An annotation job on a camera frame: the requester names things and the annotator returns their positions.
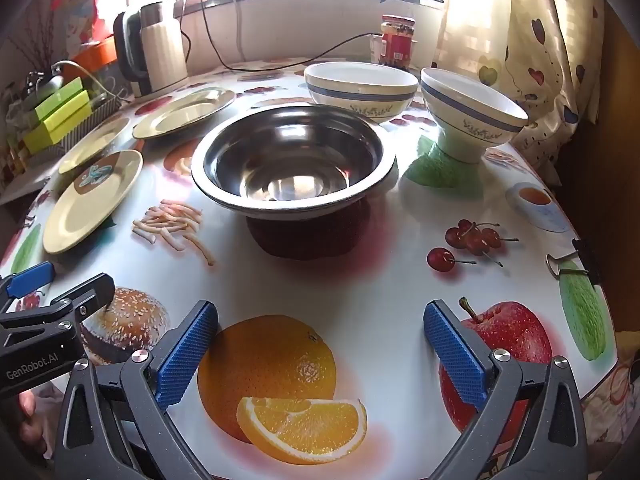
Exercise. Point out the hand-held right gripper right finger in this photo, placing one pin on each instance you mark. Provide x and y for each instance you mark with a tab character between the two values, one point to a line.
455	350

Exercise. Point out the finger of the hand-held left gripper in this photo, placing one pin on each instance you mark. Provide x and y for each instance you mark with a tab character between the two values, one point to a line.
30	277
92	292

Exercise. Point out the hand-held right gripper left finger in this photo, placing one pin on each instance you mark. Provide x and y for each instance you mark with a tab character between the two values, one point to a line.
187	345

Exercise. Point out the beige plate with brown patch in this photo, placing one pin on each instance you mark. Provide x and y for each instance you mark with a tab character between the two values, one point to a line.
90	205

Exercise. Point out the plain beige plate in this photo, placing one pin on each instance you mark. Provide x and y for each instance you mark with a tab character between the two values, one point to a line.
95	145
185	112

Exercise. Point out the stainless steel bowl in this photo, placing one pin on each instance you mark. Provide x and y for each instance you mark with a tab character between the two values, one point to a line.
295	160

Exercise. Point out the blue striped ceramic bowl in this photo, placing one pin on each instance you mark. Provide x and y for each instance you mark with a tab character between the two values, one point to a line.
475	120
360	87

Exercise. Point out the person's left hand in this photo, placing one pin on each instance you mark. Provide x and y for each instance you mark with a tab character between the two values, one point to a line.
37	420

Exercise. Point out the food print tablecloth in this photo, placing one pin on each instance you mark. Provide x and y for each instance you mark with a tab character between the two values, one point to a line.
350	285

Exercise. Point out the black binder clip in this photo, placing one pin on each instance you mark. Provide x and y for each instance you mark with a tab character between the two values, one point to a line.
582	260

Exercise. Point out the grey corrugated basket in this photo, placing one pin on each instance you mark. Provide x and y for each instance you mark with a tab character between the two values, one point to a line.
102	112

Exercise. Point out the grey round device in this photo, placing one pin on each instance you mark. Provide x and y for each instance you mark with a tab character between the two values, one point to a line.
47	80

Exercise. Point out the dried twig branches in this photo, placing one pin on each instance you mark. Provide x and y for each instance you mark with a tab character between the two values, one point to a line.
45	45

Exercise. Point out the orange box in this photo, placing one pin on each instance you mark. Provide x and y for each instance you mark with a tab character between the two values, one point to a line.
97	52

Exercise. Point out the cream electric kettle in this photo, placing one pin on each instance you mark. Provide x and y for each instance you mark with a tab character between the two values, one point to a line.
160	50

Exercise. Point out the small white box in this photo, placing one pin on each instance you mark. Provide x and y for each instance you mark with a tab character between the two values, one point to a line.
376	50

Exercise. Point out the red label glass jar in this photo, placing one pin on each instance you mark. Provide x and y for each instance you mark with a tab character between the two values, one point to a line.
397	45

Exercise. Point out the heart print curtain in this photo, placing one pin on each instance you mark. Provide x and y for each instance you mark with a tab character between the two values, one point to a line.
550	35

